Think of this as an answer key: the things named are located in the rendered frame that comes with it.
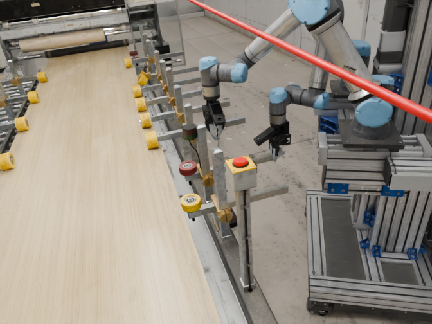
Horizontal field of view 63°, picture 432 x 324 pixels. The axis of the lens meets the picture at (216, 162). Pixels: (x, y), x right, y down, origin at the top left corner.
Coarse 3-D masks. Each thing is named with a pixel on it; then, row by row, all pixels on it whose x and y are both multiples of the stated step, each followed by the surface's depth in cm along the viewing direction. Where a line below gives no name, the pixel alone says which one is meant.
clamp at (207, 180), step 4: (196, 164) 165; (200, 168) 162; (200, 172) 159; (200, 176) 161; (204, 176) 156; (208, 176) 156; (212, 176) 157; (204, 180) 155; (208, 180) 157; (212, 180) 156; (204, 184) 156; (208, 184) 157; (212, 184) 157
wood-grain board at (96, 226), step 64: (64, 64) 327; (64, 128) 206; (128, 128) 198; (0, 192) 154; (64, 192) 150; (128, 192) 146; (0, 256) 120; (64, 256) 118; (128, 256) 115; (192, 256) 113; (0, 320) 99; (64, 320) 97; (128, 320) 95; (192, 320) 94
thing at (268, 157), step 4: (256, 156) 168; (260, 156) 168; (264, 156) 168; (268, 156) 167; (272, 156) 168; (260, 160) 167; (264, 160) 168; (268, 160) 168; (272, 160) 169; (224, 164) 165; (256, 164) 168; (212, 168) 162; (224, 168) 164; (196, 172) 161; (212, 172) 163; (184, 176) 161; (188, 176) 160; (192, 176) 160; (196, 176) 161; (188, 180) 161
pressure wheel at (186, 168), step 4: (180, 164) 159; (184, 164) 160; (188, 164) 158; (192, 164) 159; (180, 168) 157; (184, 168) 156; (188, 168) 156; (192, 168) 156; (196, 168) 158; (180, 172) 158; (184, 172) 156; (188, 172) 156; (192, 172) 157
